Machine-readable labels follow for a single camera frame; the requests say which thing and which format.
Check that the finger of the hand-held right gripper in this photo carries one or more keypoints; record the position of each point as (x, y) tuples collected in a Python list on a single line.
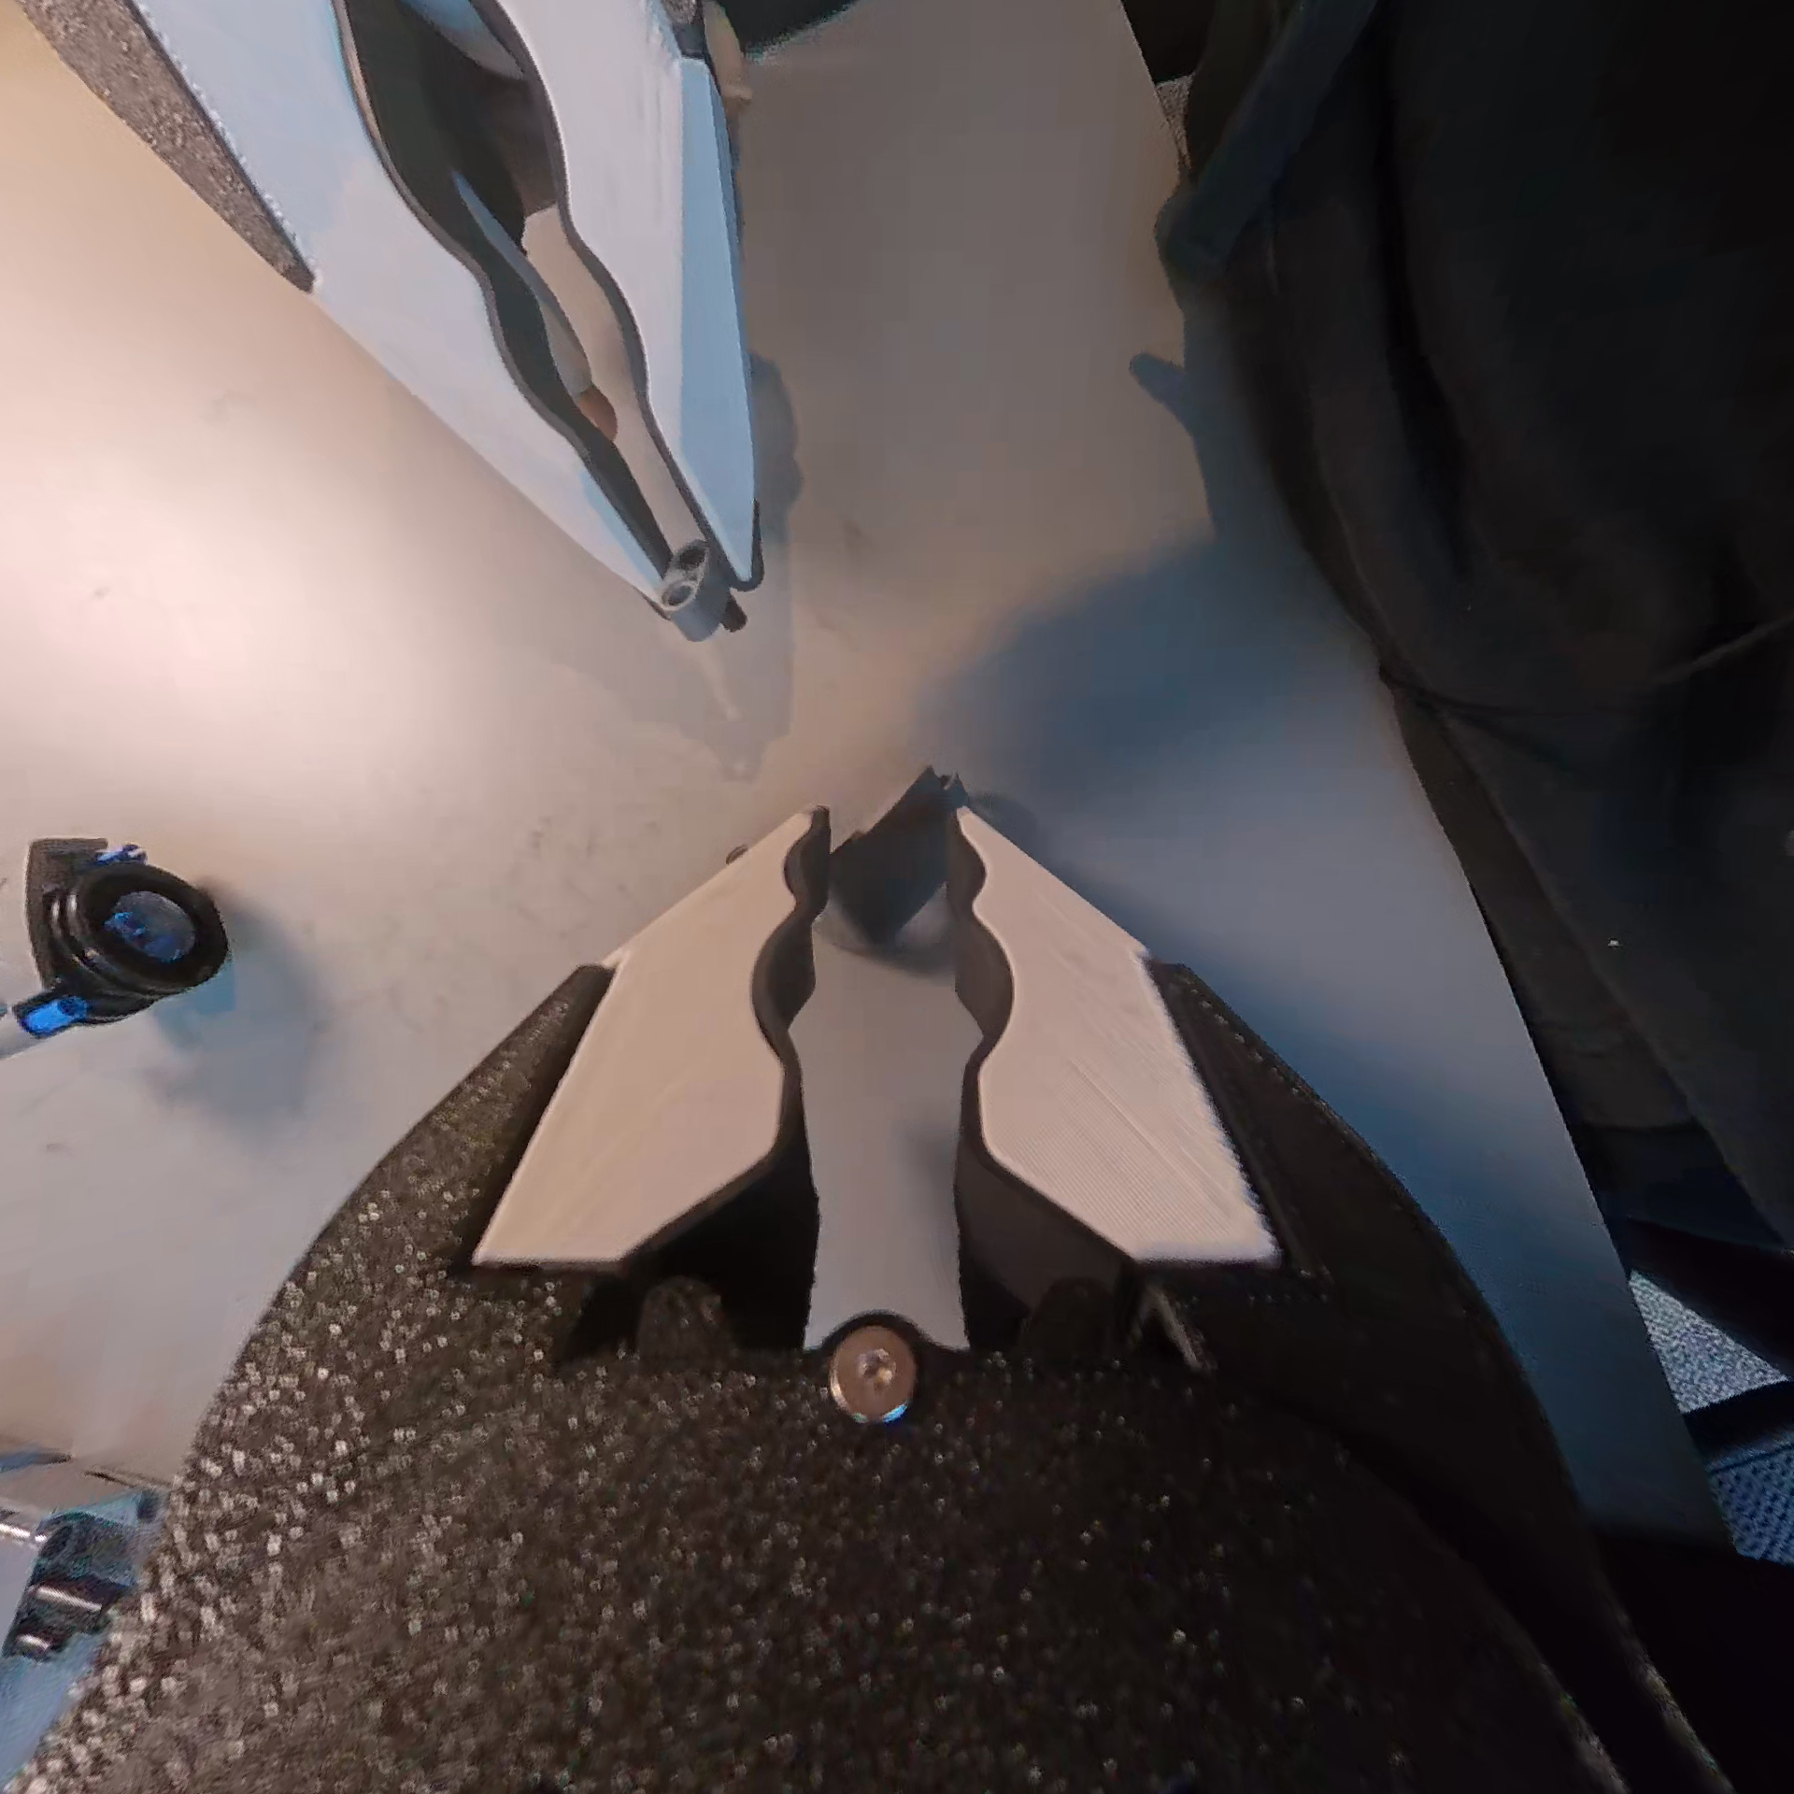
[(658, 210), (394, 281)]

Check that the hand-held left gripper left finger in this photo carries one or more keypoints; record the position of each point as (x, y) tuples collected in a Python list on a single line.
[(630, 1106)]

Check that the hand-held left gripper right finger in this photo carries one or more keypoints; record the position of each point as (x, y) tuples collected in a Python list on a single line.
[(1123, 1106)]

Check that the grey brick connector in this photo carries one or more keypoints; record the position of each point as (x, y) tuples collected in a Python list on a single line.
[(691, 585)]

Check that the grey black wheel assembly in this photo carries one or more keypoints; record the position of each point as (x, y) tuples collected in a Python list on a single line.
[(111, 932)]

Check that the grey brick block assembly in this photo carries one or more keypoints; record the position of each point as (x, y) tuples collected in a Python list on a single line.
[(63, 1556)]

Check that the grey desk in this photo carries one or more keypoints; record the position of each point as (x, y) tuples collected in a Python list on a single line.
[(351, 630)]

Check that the person's right hand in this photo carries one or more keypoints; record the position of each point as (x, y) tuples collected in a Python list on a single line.
[(588, 379)]

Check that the grey mesh chair seat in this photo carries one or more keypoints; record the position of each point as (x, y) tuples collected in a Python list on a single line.
[(1724, 1402)]

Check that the person's black printed sweatshirt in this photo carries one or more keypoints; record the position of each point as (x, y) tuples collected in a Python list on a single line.
[(1543, 421)]

